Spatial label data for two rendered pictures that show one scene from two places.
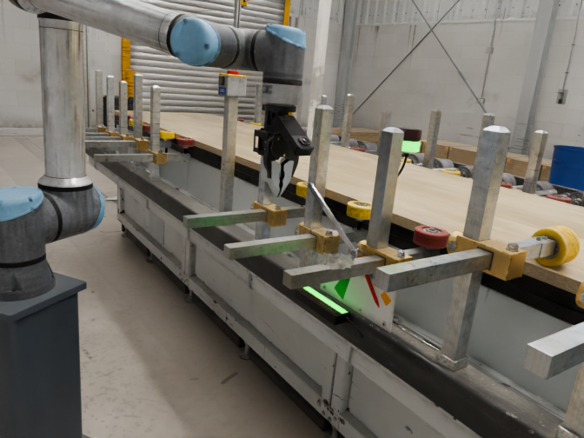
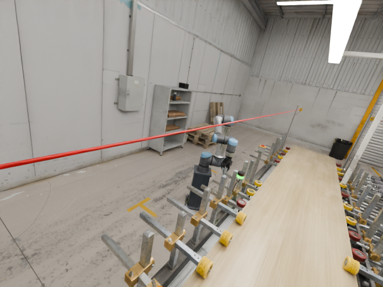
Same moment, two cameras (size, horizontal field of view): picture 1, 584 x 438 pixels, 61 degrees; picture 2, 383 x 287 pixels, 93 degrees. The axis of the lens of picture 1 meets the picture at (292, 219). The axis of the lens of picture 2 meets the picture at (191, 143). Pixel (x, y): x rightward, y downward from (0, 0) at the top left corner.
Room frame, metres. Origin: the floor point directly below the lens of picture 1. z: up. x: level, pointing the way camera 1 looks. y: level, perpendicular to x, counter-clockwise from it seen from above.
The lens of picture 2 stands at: (0.16, -1.39, 1.81)
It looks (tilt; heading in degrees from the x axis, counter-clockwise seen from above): 19 degrees down; 68
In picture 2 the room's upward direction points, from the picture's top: 11 degrees clockwise
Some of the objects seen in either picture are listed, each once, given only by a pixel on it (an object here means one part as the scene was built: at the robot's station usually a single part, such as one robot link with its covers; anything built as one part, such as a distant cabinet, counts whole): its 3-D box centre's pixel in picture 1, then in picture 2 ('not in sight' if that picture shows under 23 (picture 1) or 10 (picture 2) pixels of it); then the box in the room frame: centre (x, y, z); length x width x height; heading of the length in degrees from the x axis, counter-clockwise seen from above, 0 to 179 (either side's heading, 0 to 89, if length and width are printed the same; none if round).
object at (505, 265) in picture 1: (483, 253); (216, 201); (0.88, -0.36, 0.95); 0.13 x 0.06 x 0.05; 36
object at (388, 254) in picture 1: (382, 258); (227, 199); (1.09, -0.22, 0.85); 0.13 x 0.06 x 0.05; 36
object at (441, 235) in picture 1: (428, 250); (240, 206); (1.15, -0.34, 0.85); 0.08 x 0.08 x 0.11
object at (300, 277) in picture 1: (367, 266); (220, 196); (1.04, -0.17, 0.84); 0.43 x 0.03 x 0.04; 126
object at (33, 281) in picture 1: (16, 269); (203, 167); (1.28, 0.75, 0.65); 0.19 x 0.19 x 0.10
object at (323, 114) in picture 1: (315, 196); (240, 181); (1.31, -0.06, 0.93); 0.03 x 0.03 x 0.48; 36
